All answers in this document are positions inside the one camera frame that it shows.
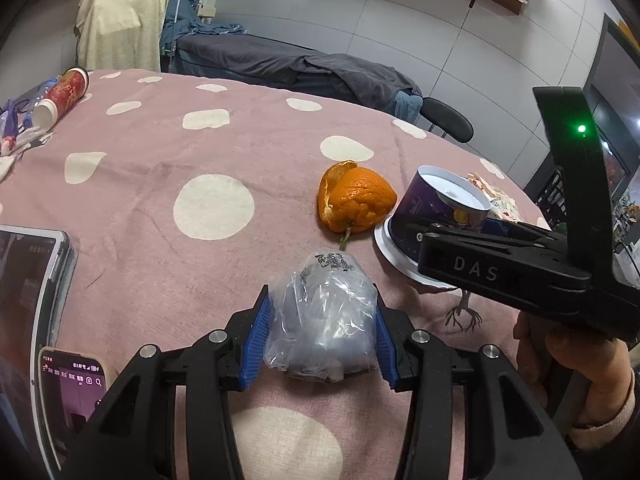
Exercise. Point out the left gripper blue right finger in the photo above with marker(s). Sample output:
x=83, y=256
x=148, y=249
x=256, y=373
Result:
x=385, y=349

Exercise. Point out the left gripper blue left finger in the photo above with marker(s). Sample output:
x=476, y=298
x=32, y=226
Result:
x=253, y=345

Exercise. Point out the clear plastic bag trash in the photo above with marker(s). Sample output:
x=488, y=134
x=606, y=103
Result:
x=322, y=319

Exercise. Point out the purple paper cup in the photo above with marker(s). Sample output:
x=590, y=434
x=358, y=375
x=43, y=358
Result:
x=434, y=197

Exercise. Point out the person's right hand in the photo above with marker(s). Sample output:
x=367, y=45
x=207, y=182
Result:
x=604, y=362

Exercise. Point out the crumpled printed wrapper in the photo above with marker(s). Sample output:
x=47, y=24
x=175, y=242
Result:
x=502, y=206

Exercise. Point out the orange peel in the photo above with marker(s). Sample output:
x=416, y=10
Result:
x=352, y=199

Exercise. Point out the pink polka dot bedspread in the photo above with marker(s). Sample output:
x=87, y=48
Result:
x=183, y=197

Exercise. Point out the smartphone with lit screen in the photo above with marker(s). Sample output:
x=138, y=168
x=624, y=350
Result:
x=71, y=386

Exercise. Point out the tablet with grey case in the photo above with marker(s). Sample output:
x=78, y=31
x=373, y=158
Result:
x=34, y=263

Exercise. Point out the grey blue massage bed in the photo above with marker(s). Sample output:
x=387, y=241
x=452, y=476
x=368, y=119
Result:
x=189, y=46

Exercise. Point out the blue printed wrapper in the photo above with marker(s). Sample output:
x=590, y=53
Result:
x=26, y=119

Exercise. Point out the red cylindrical can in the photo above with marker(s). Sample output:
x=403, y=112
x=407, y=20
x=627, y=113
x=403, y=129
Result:
x=70, y=88

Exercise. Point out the cream cloth cover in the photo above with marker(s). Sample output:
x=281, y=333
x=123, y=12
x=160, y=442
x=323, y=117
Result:
x=120, y=34

